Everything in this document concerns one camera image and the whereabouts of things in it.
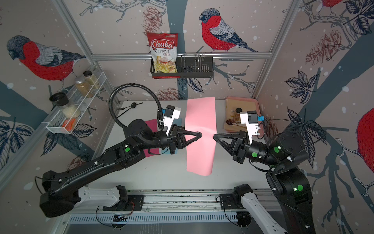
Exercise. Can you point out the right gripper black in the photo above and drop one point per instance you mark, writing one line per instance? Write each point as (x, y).
(238, 148)

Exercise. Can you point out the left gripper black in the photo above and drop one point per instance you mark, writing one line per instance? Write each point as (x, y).
(176, 139)

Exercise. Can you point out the light pink paper sheet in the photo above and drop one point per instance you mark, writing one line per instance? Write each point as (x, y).
(201, 117)

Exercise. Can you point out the magenta paper sheet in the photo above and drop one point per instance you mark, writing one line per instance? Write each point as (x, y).
(153, 126)

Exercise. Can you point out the light blue paper sheet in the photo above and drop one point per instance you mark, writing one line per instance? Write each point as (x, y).
(175, 120)

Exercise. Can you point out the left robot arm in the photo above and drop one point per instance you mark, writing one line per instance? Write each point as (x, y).
(62, 189)

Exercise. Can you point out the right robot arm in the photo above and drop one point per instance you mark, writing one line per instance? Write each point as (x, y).
(289, 185)

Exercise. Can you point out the iridescent purple spoon front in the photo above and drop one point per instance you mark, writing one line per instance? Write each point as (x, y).
(232, 122)

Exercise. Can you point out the red pepper spice jar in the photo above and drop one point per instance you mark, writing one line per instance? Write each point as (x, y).
(238, 111)

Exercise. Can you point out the pink plastic tray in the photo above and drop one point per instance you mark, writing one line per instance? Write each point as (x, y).
(248, 102)

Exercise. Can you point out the black spoon on table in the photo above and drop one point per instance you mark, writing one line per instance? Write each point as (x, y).
(124, 110)

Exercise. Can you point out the Chuba cassava chips bag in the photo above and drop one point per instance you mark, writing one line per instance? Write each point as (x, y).
(163, 48)

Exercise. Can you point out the tan spice bottle front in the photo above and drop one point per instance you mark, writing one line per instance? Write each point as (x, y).
(84, 87)

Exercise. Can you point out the tan spice bottle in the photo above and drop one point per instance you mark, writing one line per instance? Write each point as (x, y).
(84, 87)
(91, 79)

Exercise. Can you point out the tan spice bottle rear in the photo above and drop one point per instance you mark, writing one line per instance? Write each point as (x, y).
(91, 79)

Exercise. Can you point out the small red box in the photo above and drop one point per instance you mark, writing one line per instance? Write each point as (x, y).
(69, 125)

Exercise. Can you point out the black lid grinder jar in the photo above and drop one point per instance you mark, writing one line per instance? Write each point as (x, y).
(69, 110)

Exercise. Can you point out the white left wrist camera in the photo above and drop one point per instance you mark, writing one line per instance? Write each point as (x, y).
(171, 113)

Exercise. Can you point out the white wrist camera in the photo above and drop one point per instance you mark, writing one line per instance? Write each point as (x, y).
(171, 113)
(251, 120)

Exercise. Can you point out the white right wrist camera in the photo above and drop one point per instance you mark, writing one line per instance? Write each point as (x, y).
(251, 120)

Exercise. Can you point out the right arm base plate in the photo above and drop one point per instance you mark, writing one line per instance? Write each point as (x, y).
(247, 201)

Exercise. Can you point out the black wire wall basket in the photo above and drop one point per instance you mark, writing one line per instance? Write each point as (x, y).
(198, 66)

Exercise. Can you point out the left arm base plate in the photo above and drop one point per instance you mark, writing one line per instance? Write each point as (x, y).
(135, 203)

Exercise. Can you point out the clear acrylic wall shelf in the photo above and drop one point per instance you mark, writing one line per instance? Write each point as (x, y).
(83, 103)

